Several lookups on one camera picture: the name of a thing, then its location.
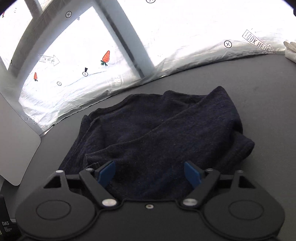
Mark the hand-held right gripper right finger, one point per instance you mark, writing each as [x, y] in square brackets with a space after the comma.
[193, 172]

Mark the navy blue sweater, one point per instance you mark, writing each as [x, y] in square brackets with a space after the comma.
[161, 129]

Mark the white rounded board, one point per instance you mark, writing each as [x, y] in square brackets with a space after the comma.
[16, 143]

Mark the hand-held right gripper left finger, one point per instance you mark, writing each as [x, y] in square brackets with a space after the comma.
[106, 172]

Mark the white printed window sheet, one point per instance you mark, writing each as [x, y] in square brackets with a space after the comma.
[185, 34]

